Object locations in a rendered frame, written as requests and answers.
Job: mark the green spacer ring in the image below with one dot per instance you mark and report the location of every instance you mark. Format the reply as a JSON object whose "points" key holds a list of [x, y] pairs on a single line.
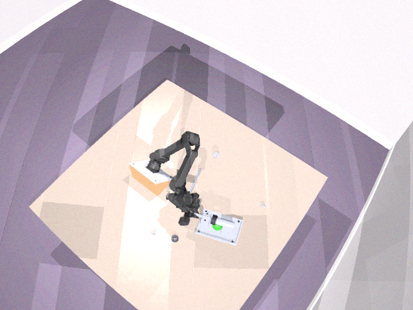
{"points": [[217, 228]]}

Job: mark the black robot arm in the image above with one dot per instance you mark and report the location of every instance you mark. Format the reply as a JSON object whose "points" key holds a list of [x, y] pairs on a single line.
{"points": [[179, 196]]}

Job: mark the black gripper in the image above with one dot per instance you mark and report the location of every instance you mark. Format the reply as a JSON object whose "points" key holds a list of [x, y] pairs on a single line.
{"points": [[184, 221]]}

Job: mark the white housing block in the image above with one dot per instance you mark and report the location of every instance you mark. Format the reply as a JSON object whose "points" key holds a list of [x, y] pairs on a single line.
{"points": [[230, 231]]}

